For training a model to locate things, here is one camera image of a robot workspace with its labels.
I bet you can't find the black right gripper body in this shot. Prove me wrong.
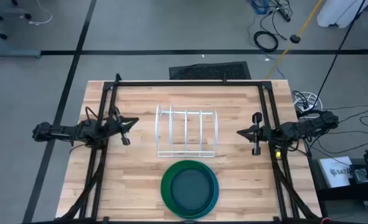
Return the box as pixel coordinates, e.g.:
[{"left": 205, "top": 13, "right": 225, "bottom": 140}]
[{"left": 252, "top": 111, "right": 277, "bottom": 157}]

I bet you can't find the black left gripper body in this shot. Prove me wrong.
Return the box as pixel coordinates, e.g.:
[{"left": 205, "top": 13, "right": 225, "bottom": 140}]
[{"left": 104, "top": 105, "right": 132, "bottom": 147}]

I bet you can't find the large green plate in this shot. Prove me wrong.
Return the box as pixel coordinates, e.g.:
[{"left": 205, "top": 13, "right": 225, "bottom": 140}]
[{"left": 160, "top": 159, "right": 218, "bottom": 219}]

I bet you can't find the small dark blue plate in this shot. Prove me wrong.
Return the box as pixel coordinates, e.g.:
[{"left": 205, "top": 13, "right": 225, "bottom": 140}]
[{"left": 170, "top": 169, "right": 212, "bottom": 210}]

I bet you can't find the black mesh mat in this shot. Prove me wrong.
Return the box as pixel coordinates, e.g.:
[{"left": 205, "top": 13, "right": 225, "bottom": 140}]
[{"left": 168, "top": 61, "right": 252, "bottom": 80}]

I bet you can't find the white printed booklet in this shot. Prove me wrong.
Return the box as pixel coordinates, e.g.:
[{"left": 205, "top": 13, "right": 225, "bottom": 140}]
[{"left": 318, "top": 156, "right": 354, "bottom": 189}]

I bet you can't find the black power strip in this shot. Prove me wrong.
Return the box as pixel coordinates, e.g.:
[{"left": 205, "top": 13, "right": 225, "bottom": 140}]
[{"left": 276, "top": 6, "right": 292, "bottom": 23}]

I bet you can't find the black side cart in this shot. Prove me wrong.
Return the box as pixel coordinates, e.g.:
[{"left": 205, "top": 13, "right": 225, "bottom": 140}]
[{"left": 311, "top": 157, "right": 368, "bottom": 218}]

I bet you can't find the grey floor beam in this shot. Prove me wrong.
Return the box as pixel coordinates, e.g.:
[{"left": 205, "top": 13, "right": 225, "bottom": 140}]
[{"left": 0, "top": 48, "right": 42, "bottom": 60}]

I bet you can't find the white bag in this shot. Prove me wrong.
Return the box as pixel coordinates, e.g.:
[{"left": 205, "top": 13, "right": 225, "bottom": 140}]
[{"left": 316, "top": 0, "right": 368, "bottom": 29}]

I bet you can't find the grey office chair base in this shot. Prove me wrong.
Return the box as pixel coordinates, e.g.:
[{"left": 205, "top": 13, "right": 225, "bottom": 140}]
[{"left": 0, "top": 0, "right": 32, "bottom": 41}]

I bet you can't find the white cable reel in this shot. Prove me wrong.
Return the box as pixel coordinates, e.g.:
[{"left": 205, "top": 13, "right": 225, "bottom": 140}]
[{"left": 292, "top": 90, "right": 323, "bottom": 113}]

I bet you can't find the white wire dish rack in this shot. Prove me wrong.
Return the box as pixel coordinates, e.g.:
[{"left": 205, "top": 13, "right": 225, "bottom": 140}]
[{"left": 154, "top": 103, "right": 219, "bottom": 159}]

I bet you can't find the black aluminium frame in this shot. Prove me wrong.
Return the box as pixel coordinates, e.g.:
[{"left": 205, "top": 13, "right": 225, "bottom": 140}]
[{"left": 54, "top": 73, "right": 324, "bottom": 224}]

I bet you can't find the coiled black cable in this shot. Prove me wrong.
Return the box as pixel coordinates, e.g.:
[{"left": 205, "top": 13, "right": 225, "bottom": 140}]
[{"left": 253, "top": 30, "right": 280, "bottom": 53}]

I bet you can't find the thick yellow cable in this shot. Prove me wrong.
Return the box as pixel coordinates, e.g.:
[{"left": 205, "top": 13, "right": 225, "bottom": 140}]
[{"left": 264, "top": 0, "right": 324, "bottom": 80}]

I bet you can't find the blue cable bundle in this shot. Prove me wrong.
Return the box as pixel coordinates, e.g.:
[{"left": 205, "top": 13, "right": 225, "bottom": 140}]
[{"left": 248, "top": 0, "right": 270, "bottom": 15}]

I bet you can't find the long black cable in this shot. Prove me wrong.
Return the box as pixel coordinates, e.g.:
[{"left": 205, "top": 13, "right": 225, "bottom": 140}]
[{"left": 308, "top": 0, "right": 367, "bottom": 110}]

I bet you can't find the white floor cable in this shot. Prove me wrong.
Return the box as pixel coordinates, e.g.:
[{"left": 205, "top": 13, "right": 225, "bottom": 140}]
[{"left": 27, "top": 0, "right": 54, "bottom": 26}]

